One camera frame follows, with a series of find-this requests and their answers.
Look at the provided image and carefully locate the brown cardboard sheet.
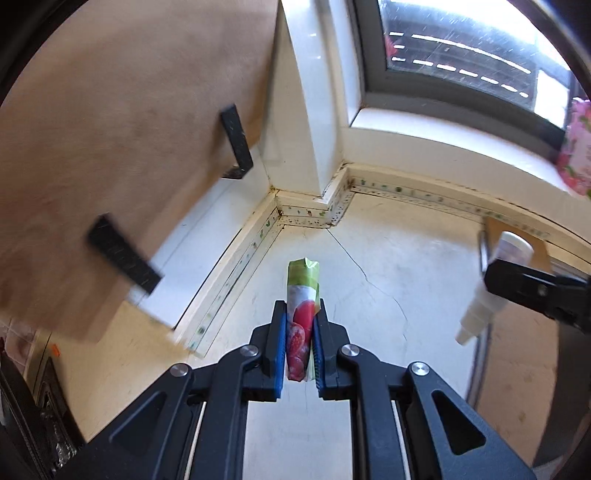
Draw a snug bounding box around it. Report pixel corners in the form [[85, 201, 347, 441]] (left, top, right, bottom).
[[475, 216, 562, 467]]

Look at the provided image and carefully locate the small white yogurt bottle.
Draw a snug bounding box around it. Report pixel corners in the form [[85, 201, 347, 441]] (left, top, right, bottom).
[[456, 231, 534, 345]]

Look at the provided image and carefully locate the pink detergent refill pouch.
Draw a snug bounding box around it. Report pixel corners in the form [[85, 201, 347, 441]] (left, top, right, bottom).
[[557, 97, 591, 198]]

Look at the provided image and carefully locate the wooden cutting board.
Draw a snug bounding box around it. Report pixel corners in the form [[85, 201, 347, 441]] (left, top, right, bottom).
[[1, 1, 279, 340]]

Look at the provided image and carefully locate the black induction cooktop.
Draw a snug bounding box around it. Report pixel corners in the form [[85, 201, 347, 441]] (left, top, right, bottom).
[[1, 349, 86, 479]]

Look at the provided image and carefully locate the pink candy wrapper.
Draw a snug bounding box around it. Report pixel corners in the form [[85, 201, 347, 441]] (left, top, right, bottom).
[[287, 258, 320, 382]]

